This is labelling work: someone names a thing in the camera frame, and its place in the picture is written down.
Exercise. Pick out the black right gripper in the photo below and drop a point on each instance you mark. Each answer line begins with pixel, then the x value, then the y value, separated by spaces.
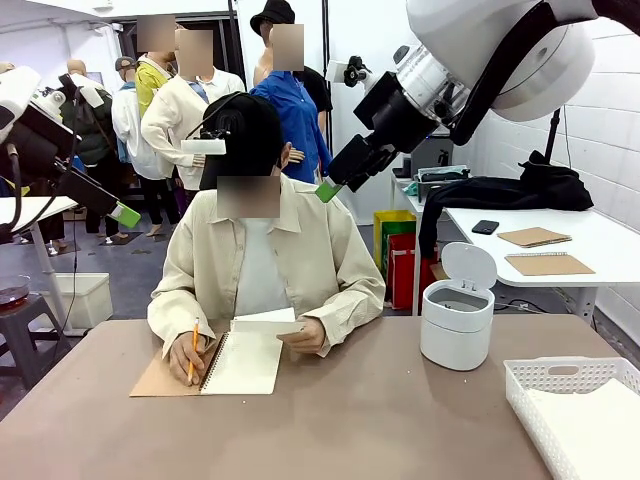
pixel 390 112

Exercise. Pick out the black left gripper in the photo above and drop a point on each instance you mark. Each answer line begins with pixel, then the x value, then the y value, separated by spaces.
pixel 40 145

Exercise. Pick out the yellow pencil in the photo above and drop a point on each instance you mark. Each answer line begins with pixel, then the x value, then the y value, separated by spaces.
pixel 194 345

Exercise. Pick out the white paper sheet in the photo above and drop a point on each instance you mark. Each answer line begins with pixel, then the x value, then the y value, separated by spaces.
pixel 265 322

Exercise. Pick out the brown spiral notebook with pages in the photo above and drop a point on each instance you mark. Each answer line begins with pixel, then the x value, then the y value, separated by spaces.
pixel 250 365

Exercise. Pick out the right forearm in beige sleeve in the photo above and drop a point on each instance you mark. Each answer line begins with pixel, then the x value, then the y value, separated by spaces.
pixel 170 320

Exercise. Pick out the left forearm in beige sleeve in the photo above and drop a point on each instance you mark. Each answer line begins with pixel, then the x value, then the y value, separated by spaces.
pixel 350 320

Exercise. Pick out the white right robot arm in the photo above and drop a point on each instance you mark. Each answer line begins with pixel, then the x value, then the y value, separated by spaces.
pixel 540 55

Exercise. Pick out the person's right hand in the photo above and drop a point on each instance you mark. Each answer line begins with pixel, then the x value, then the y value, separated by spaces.
pixel 182 360

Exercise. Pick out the person's left hand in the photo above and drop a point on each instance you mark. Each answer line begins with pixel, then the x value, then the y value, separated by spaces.
pixel 305 342

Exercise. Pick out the green cloth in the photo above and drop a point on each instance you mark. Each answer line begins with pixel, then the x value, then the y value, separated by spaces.
pixel 411 189

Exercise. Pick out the yellow shopping bag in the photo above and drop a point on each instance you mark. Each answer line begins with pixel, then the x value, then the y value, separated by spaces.
pixel 392 220

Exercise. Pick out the grey box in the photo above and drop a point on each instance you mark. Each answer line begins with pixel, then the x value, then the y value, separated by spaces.
pixel 432 157

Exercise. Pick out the mannequin in blue shirt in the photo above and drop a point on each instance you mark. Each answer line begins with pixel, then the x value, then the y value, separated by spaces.
pixel 300 115

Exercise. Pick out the capped mannequin in white shirt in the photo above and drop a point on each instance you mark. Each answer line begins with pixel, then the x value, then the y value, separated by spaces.
pixel 132 125

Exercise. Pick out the mannequin in black shirt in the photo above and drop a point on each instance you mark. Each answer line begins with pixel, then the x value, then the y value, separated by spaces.
pixel 317 90

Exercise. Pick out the black pump bottle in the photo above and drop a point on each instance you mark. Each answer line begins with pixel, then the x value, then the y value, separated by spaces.
pixel 443 158

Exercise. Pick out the tray with dark items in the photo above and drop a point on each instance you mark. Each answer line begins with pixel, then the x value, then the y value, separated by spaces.
pixel 442 175

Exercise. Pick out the person in beige shirt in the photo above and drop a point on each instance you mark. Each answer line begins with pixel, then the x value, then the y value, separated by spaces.
pixel 310 250

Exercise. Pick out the white storage box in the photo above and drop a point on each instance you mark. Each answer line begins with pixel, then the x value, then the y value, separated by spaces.
pixel 92 300

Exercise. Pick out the mannequin in cream cardigan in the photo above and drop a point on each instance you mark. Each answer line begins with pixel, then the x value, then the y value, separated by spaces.
pixel 175 120

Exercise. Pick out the black baseball cap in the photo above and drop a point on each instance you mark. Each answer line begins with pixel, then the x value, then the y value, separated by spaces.
pixel 250 130

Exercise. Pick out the red shopping bag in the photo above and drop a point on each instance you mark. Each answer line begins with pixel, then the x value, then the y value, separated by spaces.
pixel 402 270

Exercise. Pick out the mannequin in yellow jacket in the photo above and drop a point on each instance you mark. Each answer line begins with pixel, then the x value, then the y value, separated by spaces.
pixel 147 85

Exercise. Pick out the black vertical light stand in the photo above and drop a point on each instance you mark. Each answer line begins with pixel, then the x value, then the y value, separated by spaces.
pixel 326 40

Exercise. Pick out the bowl with red liquid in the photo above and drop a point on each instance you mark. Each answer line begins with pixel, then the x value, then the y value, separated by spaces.
pixel 12 292

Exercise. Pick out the black smartphone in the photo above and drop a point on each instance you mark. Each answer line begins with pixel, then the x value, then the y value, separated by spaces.
pixel 485 227

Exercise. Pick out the black garment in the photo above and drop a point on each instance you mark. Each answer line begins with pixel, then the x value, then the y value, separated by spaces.
pixel 500 195

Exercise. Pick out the grey stool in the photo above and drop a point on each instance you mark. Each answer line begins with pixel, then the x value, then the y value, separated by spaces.
pixel 25 325

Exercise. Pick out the black bucket hat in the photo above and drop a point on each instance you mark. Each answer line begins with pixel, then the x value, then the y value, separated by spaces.
pixel 272 15

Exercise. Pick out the small closed brown notebook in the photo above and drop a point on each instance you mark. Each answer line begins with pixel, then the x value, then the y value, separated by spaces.
pixel 532 237

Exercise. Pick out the white lidded trash bin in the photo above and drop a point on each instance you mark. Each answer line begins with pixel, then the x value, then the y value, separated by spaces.
pixel 455 330

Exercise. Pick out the white side table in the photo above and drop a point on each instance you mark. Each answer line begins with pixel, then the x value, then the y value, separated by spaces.
pixel 550 220

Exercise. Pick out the large closed brown notebook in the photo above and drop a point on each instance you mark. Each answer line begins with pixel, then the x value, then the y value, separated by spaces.
pixel 550 265

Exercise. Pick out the white perforated plastic basket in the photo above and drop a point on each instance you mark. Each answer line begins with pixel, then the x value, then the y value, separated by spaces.
pixel 522 400

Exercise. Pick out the white paper stack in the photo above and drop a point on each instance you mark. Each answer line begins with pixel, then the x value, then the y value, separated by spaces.
pixel 585 435

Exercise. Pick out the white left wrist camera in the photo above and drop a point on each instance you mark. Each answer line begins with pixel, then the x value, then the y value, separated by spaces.
pixel 91 95

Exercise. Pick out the white head-mounted camera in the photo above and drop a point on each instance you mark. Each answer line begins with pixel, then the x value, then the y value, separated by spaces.
pixel 202 146

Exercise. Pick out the black camera tripod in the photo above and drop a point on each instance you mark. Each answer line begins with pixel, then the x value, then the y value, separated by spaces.
pixel 552 135

